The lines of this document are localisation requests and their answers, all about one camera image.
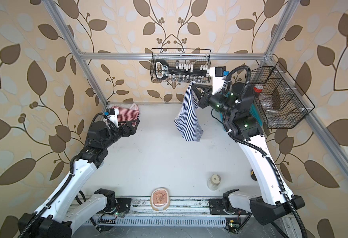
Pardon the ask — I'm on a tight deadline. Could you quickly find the blue white striped tank top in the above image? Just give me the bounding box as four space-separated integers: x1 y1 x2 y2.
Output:
174 81 203 142

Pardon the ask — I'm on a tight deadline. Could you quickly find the black wire basket wall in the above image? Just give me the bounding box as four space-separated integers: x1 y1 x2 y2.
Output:
150 47 211 84
250 60 315 129

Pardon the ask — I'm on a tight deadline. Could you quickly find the pink oval container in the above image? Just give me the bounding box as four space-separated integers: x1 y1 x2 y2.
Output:
150 187 170 211

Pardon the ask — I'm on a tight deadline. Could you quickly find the black socket tool set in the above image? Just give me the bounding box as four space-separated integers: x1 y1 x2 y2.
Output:
150 59 211 83

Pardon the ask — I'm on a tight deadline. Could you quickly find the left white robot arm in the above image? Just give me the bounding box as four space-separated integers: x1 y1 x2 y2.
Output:
18 119 140 238

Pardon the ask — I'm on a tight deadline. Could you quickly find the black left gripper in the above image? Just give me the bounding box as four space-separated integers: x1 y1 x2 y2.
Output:
99 118 138 150

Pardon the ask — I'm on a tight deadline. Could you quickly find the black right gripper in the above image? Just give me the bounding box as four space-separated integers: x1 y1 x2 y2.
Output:
193 83 236 122

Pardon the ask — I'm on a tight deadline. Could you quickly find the teal plastic basket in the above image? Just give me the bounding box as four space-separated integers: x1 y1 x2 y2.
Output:
219 92 263 127

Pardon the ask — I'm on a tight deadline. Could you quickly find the red white striped folded top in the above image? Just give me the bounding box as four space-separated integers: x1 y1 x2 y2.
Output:
111 104 140 125

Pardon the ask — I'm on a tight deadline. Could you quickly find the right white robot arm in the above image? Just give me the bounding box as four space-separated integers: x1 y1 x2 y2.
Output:
191 65 308 238

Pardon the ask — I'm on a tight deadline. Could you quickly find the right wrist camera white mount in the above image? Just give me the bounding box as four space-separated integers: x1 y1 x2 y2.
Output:
208 66 229 95

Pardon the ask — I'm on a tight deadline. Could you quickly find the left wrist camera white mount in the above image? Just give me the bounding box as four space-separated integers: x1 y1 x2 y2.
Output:
104 108 119 128

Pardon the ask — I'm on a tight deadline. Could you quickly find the black wire basket right wall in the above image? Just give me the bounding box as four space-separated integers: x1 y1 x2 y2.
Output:
250 60 315 129

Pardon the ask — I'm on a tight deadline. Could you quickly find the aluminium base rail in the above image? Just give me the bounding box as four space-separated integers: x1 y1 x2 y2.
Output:
47 194 282 228

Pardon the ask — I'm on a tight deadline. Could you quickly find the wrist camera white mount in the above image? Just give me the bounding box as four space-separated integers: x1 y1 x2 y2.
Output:
104 108 119 128
208 66 229 95

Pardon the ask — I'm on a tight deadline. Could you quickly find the black wire basket back wall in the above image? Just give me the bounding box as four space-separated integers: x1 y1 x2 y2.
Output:
150 47 211 84

